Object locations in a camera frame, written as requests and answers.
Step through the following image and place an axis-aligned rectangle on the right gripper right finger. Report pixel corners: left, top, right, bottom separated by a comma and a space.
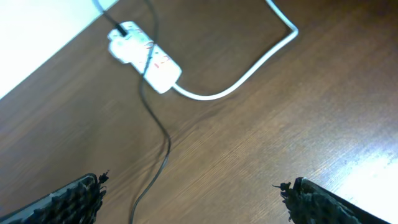
277, 177, 388, 224

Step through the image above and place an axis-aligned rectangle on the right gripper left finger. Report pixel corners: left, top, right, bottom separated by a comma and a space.
1, 172, 109, 224

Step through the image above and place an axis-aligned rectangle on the black USB charging cable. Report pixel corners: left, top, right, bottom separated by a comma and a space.
93, 0, 172, 224

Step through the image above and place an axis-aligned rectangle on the white USB charger plug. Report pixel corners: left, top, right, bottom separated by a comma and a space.
108, 30, 137, 64

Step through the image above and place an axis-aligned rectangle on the white power strip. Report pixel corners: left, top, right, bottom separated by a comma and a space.
121, 21, 182, 94

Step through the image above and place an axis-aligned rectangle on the white power strip cord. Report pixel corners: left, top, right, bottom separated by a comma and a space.
172, 0, 300, 101

